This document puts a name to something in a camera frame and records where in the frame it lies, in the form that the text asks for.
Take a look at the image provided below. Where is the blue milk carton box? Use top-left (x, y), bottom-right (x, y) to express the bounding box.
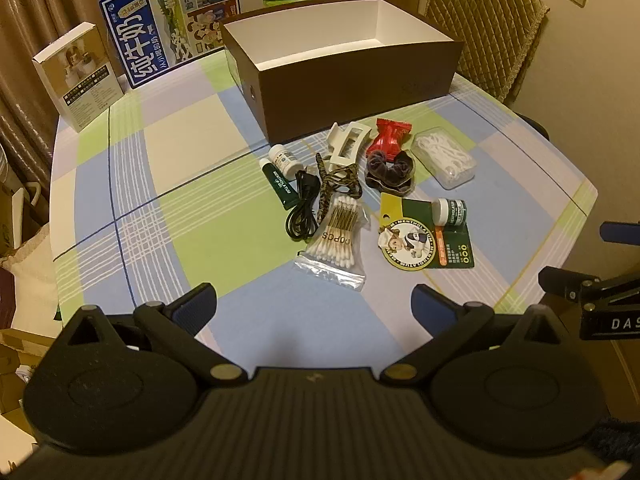
top-left (98, 0), bottom-right (243, 90)

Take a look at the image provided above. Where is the bag of cotton swabs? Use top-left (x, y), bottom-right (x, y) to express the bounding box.
top-left (293, 197), bottom-right (371, 292)

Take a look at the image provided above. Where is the white product box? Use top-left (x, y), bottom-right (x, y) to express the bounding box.
top-left (31, 22), bottom-right (125, 133)

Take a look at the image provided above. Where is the black power cable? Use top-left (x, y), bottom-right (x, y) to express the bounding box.
top-left (286, 170), bottom-right (323, 245)

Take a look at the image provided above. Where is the leopard print headband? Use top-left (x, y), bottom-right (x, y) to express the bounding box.
top-left (314, 152), bottom-right (362, 226)

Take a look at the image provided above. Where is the chair with quilted cover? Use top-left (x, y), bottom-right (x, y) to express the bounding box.
top-left (424, 0), bottom-right (551, 108)

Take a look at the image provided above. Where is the dark velvet scrunchie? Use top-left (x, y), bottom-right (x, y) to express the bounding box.
top-left (362, 150), bottom-right (416, 197)

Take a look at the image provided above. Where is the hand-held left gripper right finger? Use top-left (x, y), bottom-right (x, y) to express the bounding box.
top-left (382, 285), bottom-right (571, 386)

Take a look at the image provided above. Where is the beige curtain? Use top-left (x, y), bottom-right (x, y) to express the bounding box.
top-left (0, 0), bottom-right (146, 196)

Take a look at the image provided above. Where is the white hair claw clip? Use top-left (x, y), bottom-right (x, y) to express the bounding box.
top-left (327, 121), bottom-right (368, 168)

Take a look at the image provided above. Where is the green ointment tube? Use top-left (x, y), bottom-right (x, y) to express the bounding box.
top-left (259, 157), bottom-right (300, 211)

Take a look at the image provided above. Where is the green card with small jar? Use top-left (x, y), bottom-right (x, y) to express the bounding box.
top-left (377, 191), bottom-right (475, 272)

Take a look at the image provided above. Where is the checked tablecloth desktop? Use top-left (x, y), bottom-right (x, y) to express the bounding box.
top-left (50, 52), bottom-right (599, 361)

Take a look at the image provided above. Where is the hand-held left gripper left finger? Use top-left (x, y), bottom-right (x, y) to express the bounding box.
top-left (65, 282), bottom-right (246, 386)

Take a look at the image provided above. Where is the clear box of floss picks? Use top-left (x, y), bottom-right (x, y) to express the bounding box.
top-left (411, 127), bottom-right (476, 191)

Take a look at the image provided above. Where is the brown cardboard storage box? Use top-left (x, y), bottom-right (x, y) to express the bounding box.
top-left (221, 0), bottom-right (465, 145)

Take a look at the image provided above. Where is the white pill bottle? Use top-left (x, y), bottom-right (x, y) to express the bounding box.
top-left (268, 144), bottom-right (306, 175)

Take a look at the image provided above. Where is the white paper bag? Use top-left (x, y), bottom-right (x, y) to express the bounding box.
top-left (7, 182), bottom-right (51, 256)

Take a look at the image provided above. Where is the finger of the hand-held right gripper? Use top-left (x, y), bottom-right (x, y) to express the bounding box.
top-left (538, 266), bottom-right (601, 304)
top-left (599, 221), bottom-right (640, 243)

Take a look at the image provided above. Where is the red snack packet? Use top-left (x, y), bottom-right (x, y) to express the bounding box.
top-left (369, 117), bottom-right (413, 157)

